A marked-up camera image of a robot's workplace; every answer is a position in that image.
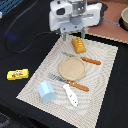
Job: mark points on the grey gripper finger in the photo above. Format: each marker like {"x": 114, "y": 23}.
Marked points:
{"x": 83, "y": 33}
{"x": 63, "y": 35}

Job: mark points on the beige woven placemat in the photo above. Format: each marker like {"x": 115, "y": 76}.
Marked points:
{"x": 85, "y": 115}

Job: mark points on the beige bowl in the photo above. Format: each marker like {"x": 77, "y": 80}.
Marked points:
{"x": 124, "y": 15}

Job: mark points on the grey saucepan with handle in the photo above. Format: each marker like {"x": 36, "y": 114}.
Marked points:
{"x": 114, "y": 23}

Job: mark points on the round wooden plate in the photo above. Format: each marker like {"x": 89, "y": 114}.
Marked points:
{"x": 72, "y": 68}

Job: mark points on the yellow butter box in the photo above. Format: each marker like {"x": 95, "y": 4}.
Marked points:
{"x": 18, "y": 74}

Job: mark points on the knife with wooden handle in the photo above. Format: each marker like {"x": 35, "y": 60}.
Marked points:
{"x": 83, "y": 58}

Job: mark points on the blue striped cloth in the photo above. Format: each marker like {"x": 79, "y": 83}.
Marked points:
{"x": 7, "y": 5}

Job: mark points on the fork with wooden handle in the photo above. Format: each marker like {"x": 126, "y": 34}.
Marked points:
{"x": 58, "y": 78}

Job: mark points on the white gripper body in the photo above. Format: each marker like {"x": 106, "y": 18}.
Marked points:
{"x": 73, "y": 15}

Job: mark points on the light blue milk carton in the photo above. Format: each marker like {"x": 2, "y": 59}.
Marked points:
{"x": 46, "y": 91}

